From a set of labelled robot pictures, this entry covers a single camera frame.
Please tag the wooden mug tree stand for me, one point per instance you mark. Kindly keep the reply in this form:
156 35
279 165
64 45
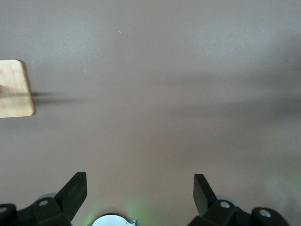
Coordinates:
14 89

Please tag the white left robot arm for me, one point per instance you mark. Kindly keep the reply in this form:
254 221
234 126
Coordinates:
110 220

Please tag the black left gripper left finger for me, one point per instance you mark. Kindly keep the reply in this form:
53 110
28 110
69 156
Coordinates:
47 212

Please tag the brown table cover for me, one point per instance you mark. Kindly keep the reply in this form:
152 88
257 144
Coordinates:
164 94

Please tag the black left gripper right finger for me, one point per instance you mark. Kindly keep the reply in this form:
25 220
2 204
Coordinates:
225 214

